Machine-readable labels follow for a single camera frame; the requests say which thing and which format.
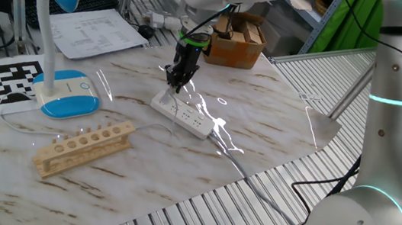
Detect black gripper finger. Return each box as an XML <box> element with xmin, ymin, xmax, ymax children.
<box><xmin>176</xmin><ymin>63</ymin><xmax>200</xmax><ymax>97</ymax></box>
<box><xmin>162</xmin><ymin>62</ymin><xmax>184</xmax><ymax>95</ymax></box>

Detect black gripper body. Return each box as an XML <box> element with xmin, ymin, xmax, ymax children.
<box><xmin>172</xmin><ymin>40</ymin><xmax>204</xmax><ymax>74</ymax></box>

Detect white power strip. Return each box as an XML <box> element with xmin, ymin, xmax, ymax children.
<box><xmin>147</xmin><ymin>88</ymin><xmax>219</xmax><ymax>142</ymax></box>

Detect white plug adapter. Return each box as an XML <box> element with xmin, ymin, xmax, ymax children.
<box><xmin>143</xmin><ymin>10</ymin><xmax>184</xmax><ymax>32</ymax></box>

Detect blue and white desk lamp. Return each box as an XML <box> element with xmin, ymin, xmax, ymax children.
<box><xmin>5</xmin><ymin>0</ymin><xmax>114</xmax><ymax>124</ymax></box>

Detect small brown cardboard block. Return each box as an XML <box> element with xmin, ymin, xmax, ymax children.
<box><xmin>228</xmin><ymin>30</ymin><xmax>248</xmax><ymax>43</ymax></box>
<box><xmin>213</xmin><ymin>14</ymin><xmax>233</xmax><ymax>37</ymax></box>
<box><xmin>236</xmin><ymin>20</ymin><xmax>265</xmax><ymax>45</ymax></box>

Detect small black round device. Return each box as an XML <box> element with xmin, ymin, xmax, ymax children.
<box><xmin>137</xmin><ymin>23</ymin><xmax>156</xmax><ymax>41</ymax></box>

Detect brown cardboard box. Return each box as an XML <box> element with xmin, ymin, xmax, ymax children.
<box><xmin>201</xmin><ymin>8</ymin><xmax>271</xmax><ymax>72</ymax></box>

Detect marble pattern table mat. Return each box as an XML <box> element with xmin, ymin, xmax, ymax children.
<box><xmin>0</xmin><ymin>21</ymin><xmax>350</xmax><ymax>225</ymax></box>

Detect printed white paper sheet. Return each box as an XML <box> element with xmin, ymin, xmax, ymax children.
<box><xmin>44</xmin><ymin>1</ymin><xmax>152</xmax><ymax>69</ymax></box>

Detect white label sticker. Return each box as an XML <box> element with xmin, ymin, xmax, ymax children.
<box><xmin>296</xmin><ymin>92</ymin><xmax>323</xmax><ymax>104</ymax></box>

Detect torn beige paper piece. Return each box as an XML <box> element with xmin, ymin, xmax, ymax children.
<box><xmin>288</xmin><ymin>0</ymin><xmax>316</xmax><ymax>12</ymax></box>

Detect wooden test tube rack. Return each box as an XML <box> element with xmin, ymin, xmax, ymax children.
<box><xmin>29</xmin><ymin>109</ymin><xmax>137</xmax><ymax>191</ymax></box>

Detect grey metal shelf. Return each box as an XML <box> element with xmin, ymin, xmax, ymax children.
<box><xmin>258</xmin><ymin>0</ymin><xmax>344</xmax><ymax>59</ymax></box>

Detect green cloth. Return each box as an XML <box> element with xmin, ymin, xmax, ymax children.
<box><xmin>307</xmin><ymin>0</ymin><xmax>387</xmax><ymax>62</ymax></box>

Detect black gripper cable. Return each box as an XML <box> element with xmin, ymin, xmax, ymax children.
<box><xmin>178</xmin><ymin>0</ymin><xmax>402</xmax><ymax>69</ymax></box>

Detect aluminium frame rail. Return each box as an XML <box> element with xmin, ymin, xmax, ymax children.
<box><xmin>268</xmin><ymin>34</ymin><xmax>377</xmax><ymax>76</ymax></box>

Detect grey power strip cable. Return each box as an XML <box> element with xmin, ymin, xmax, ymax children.
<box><xmin>198</xmin><ymin>130</ymin><xmax>306</xmax><ymax>225</ymax></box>

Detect black arm base cables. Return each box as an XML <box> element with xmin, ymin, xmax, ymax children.
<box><xmin>263</xmin><ymin>144</ymin><xmax>362</xmax><ymax>225</ymax></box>

